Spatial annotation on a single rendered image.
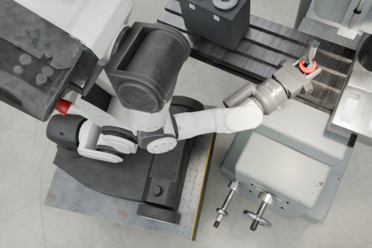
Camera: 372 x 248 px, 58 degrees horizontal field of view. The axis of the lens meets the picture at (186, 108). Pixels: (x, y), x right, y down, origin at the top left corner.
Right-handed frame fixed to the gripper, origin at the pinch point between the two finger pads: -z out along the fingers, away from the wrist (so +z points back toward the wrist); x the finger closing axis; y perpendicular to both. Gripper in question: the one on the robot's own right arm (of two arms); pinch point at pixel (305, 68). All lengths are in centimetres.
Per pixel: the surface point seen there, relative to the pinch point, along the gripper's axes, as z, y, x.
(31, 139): 118, 114, 111
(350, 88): -9.6, 8.1, -11.2
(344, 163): -25, 94, -26
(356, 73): -13.6, 6.3, -9.0
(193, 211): 54, 74, -2
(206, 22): 9.7, 6.4, 37.3
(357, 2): -2.1, -31.6, -4.7
